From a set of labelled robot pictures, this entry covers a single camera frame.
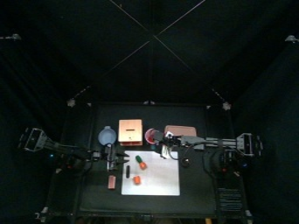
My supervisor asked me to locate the toy carrot top green orange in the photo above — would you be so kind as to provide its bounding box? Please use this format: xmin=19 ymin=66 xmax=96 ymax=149
xmin=134 ymin=155 xmax=148 ymax=171

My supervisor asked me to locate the blue plate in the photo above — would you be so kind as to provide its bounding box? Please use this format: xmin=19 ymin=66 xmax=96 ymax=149
xmin=97 ymin=125 xmax=117 ymax=146

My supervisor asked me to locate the red bowl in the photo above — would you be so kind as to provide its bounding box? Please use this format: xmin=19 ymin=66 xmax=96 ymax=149
xmin=144 ymin=128 xmax=161 ymax=145

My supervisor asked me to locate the wooden box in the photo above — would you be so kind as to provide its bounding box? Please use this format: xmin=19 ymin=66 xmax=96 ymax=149
xmin=117 ymin=118 xmax=144 ymax=147

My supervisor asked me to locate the pink rectangular block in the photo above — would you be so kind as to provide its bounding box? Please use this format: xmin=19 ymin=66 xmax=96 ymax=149
xmin=106 ymin=174 xmax=117 ymax=190

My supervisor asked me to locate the white mat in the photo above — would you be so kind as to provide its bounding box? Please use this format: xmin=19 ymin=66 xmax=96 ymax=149
xmin=120 ymin=150 xmax=181 ymax=197

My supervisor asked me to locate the black cable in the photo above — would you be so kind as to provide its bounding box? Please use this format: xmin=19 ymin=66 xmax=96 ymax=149
xmin=166 ymin=145 xmax=194 ymax=161

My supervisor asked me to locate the black ribbed cable track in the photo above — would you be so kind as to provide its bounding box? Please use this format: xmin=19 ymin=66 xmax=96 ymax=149
xmin=216 ymin=187 xmax=244 ymax=213

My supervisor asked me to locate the thin diagonal brace cord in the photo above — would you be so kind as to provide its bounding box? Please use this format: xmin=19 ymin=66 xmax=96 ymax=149
xmin=70 ymin=0 xmax=206 ymax=100
xmin=106 ymin=0 xmax=226 ymax=103

